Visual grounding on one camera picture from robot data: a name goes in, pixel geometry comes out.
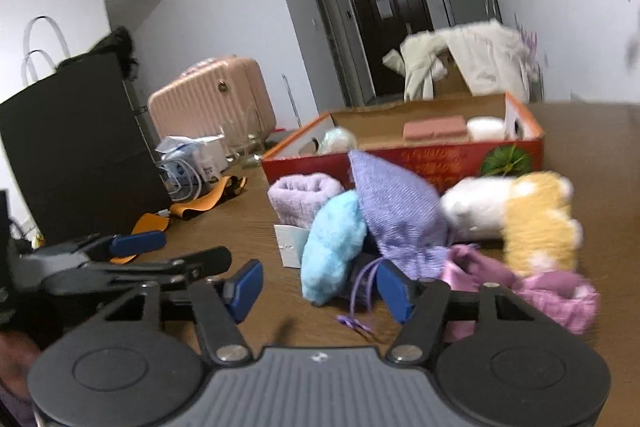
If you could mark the red cardboard box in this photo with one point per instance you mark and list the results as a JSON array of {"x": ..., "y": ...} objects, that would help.
[{"x": 400, "y": 164}]

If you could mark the cream coat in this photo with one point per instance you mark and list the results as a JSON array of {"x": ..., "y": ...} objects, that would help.
[{"x": 490, "y": 57}]

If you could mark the white paper card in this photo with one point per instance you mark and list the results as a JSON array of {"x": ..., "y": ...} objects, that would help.
[{"x": 289, "y": 247}]

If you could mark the pink sponge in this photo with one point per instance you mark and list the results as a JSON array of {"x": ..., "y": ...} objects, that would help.
[{"x": 434, "y": 128}]

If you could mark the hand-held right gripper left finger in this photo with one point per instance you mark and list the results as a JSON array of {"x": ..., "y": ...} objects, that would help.
[{"x": 245, "y": 289}]

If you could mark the brown cardboard box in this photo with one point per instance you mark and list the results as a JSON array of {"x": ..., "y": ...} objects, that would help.
[{"x": 452, "y": 79}]

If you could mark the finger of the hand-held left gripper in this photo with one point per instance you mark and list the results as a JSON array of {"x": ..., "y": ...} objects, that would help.
[
  {"x": 200, "y": 263},
  {"x": 137, "y": 242}
]

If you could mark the dark door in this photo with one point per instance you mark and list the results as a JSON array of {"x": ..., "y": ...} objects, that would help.
[{"x": 385, "y": 32}]

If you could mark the white fluffy cloth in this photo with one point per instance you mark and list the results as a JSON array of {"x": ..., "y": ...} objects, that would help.
[{"x": 485, "y": 128}]

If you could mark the white and yellow plush toy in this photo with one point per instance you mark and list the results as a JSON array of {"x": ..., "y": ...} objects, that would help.
[{"x": 537, "y": 222}]

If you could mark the clear glass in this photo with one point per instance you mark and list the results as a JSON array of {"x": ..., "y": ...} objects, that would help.
[{"x": 242, "y": 142}]

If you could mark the lavender flower bunch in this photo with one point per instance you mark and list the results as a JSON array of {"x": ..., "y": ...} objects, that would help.
[{"x": 530, "y": 44}]

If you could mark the black cloth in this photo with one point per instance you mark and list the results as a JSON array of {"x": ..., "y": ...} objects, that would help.
[{"x": 112, "y": 44}]

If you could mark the white and blue packages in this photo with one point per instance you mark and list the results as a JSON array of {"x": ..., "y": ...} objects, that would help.
[{"x": 192, "y": 162}]

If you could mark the mauve satin pouch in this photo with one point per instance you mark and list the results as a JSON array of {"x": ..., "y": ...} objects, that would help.
[{"x": 475, "y": 269}]

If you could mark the pink suitcase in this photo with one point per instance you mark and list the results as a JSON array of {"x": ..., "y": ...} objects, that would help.
[{"x": 210, "y": 102}]

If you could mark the pale green fluffy ball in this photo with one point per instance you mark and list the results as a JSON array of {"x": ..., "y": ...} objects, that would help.
[{"x": 339, "y": 139}]

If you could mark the light blue fuzzy sock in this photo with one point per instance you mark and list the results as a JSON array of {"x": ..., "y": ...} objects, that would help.
[{"x": 332, "y": 242}]

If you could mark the black monitor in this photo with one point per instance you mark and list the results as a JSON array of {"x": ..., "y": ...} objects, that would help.
[{"x": 75, "y": 152}]

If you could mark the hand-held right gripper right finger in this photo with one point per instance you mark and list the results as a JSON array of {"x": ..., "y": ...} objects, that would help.
[{"x": 395, "y": 292}]

